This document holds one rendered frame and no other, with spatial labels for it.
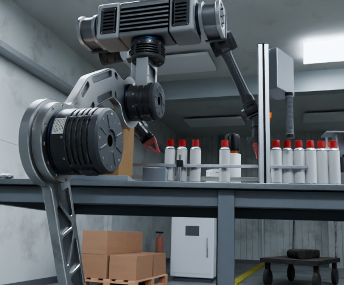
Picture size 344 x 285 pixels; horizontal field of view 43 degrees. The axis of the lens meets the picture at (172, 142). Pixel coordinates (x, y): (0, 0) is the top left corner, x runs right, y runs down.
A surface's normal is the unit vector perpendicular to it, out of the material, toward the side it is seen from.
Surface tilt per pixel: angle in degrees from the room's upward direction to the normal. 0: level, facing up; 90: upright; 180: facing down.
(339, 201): 90
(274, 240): 90
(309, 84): 90
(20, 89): 90
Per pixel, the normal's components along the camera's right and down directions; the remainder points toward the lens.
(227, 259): -0.10, -0.21
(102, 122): 0.96, -0.03
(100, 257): -0.37, -0.20
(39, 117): -0.25, -0.58
